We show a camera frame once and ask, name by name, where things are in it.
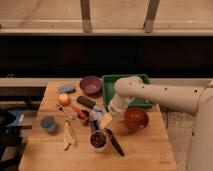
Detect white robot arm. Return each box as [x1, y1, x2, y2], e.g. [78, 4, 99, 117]
[107, 76, 213, 171]

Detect green plastic tray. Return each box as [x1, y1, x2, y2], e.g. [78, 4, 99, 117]
[102, 74, 154, 109]

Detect white cup with beans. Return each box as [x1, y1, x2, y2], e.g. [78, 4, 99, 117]
[89, 130, 109, 152]

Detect small brown cup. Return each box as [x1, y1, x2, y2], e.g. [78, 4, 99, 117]
[80, 110, 89, 126]

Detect orange red bowl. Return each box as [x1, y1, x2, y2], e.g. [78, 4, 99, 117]
[124, 107, 149, 131]

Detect wooden table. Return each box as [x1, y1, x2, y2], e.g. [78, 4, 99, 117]
[19, 80, 176, 171]

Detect purple bowl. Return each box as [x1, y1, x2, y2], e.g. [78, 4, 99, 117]
[79, 76, 102, 95]

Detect yellow banana peel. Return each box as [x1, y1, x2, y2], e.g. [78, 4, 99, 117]
[64, 121, 77, 151]

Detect yellow red apple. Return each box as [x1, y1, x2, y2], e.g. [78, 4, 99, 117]
[58, 93, 70, 106]

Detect metal fork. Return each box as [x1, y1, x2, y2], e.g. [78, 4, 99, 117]
[56, 104, 75, 120]

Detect blue sponge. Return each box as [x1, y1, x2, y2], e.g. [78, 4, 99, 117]
[58, 84, 75, 93]

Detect dark bag at left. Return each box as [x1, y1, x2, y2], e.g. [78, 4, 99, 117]
[0, 108, 22, 171]

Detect black handled scraper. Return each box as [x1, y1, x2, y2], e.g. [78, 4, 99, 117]
[77, 96, 106, 121]

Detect red handled small spoon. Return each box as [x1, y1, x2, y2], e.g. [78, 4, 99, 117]
[70, 104, 86, 119]

